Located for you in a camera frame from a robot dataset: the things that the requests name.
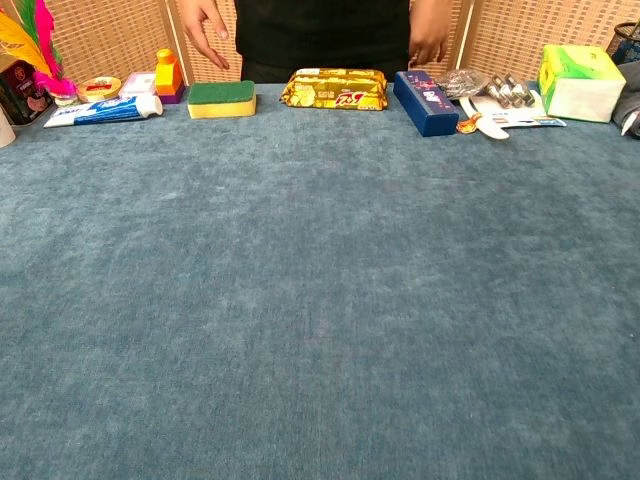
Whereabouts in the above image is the white plastic spoon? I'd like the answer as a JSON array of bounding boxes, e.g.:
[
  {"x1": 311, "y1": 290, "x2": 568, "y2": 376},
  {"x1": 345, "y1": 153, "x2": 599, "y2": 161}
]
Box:
[{"x1": 458, "y1": 95, "x2": 511, "y2": 140}]

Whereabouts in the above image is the dark tin with red label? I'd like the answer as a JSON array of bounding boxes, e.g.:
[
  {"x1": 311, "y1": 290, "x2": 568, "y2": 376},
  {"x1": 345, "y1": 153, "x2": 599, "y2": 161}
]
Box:
[{"x1": 0, "y1": 59, "x2": 55, "y2": 127}]

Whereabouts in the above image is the gold biscuit packet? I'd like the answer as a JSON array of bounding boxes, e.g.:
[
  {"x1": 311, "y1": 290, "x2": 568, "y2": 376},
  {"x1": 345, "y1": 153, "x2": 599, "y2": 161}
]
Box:
[{"x1": 278, "y1": 67, "x2": 390, "y2": 112}]

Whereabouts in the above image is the white cup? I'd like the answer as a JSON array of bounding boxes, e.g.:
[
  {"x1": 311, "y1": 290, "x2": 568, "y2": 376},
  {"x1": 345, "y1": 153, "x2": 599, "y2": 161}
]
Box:
[{"x1": 0, "y1": 105, "x2": 18, "y2": 149}]

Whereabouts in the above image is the white printed paper packet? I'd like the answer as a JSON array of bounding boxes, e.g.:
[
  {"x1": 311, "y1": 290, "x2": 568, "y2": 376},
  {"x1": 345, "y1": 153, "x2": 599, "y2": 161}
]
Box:
[{"x1": 468, "y1": 89, "x2": 568, "y2": 129}]

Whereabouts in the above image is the person's left hand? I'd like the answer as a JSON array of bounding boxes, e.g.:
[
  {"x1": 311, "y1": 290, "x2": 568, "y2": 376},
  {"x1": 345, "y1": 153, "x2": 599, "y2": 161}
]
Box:
[{"x1": 407, "y1": 0, "x2": 455, "y2": 67}]

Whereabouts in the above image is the person in black shirt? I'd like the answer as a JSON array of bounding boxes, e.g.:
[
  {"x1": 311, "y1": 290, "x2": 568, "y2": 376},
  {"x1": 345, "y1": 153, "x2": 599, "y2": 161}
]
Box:
[{"x1": 166, "y1": 0, "x2": 475, "y2": 86}]

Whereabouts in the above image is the woven rattan screen panel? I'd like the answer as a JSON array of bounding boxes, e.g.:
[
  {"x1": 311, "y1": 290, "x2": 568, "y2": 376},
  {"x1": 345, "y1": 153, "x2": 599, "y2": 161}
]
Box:
[
  {"x1": 43, "y1": 0, "x2": 174, "y2": 87},
  {"x1": 459, "y1": 0, "x2": 640, "y2": 83}
]

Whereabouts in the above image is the person's black-clothed torso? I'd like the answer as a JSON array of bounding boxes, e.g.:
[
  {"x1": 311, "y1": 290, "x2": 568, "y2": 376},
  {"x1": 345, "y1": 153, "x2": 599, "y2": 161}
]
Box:
[{"x1": 233, "y1": 0, "x2": 414, "y2": 84}]

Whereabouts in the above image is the person's right hand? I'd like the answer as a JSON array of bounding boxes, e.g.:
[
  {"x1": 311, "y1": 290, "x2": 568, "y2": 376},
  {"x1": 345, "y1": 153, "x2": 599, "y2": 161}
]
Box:
[{"x1": 178, "y1": 0, "x2": 237, "y2": 71}]

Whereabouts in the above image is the green white tissue box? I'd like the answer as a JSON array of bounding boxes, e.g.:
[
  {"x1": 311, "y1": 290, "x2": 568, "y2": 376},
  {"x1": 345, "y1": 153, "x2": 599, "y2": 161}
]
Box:
[{"x1": 537, "y1": 44, "x2": 628, "y2": 124}]

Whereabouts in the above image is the small orange wrapped candy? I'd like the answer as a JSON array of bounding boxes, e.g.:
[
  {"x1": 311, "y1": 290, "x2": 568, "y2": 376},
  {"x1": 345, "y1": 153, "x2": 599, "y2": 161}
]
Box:
[{"x1": 455, "y1": 113, "x2": 484, "y2": 136}]

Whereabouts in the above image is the round tin with red label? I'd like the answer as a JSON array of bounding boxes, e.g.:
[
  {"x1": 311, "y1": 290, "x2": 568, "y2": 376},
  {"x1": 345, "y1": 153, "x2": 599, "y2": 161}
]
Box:
[{"x1": 77, "y1": 76, "x2": 124, "y2": 104}]

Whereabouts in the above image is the silver batteries pack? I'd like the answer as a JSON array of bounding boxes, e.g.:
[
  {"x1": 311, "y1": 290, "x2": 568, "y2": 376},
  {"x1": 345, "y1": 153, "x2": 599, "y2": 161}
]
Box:
[{"x1": 481, "y1": 72, "x2": 534, "y2": 108}]

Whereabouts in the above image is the blue velvet table cloth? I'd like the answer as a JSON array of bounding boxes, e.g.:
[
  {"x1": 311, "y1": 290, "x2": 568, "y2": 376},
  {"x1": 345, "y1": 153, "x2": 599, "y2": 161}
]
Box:
[{"x1": 0, "y1": 81, "x2": 640, "y2": 480}]

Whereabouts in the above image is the blue white toothpaste tube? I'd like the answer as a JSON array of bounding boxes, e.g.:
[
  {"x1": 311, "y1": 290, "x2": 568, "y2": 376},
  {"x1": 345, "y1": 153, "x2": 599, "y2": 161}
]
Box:
[{"x1": 43, "y1": 94, "x2": 164, "y2": 129}]

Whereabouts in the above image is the small pink white box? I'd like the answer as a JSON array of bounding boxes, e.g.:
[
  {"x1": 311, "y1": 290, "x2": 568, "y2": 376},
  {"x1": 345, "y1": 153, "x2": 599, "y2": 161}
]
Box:
[{"x1": 118, "y1": 71, "x2": 158, "y2": 98}]

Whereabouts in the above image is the silver foil blister pack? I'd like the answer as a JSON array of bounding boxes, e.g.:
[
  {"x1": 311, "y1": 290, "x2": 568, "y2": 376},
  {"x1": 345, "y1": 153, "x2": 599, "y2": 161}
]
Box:
[{"x1": 434, "y1": 68, "x2": 492, "y2": 101}]

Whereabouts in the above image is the green yellow sponge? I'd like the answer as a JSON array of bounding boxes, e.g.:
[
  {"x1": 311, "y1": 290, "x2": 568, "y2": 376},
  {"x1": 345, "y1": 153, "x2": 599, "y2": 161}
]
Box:
[{"x1": 187, "y1": 79, "x2": 258, "y2": 120}]

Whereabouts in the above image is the colourful feather shuttlecock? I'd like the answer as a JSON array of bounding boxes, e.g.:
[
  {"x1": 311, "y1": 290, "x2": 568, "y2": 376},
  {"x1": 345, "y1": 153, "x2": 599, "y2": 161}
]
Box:
[{"x1": 0, "y1": 0, "x2": 79, "y2": 107}]

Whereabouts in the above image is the orange yellow purple toy block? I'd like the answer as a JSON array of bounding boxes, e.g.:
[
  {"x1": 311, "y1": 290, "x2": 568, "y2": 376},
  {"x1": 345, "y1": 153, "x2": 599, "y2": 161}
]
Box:
[{"x1": 154, "y1": 48, "x2": 187, "y2": 105}]

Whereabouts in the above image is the dark blue rectangular box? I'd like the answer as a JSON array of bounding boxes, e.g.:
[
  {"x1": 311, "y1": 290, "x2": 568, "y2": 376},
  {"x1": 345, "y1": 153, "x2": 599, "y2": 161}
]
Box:
[{"x1": 392, "y1": 70, "x2": 460, "y2": 138}]

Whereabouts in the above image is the grey folded cloth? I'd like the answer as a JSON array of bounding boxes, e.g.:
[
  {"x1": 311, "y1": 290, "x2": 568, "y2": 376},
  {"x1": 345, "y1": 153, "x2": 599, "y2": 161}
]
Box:
[{"x1": 610, "y1": 61, "x2": 640, "y2": 137}]

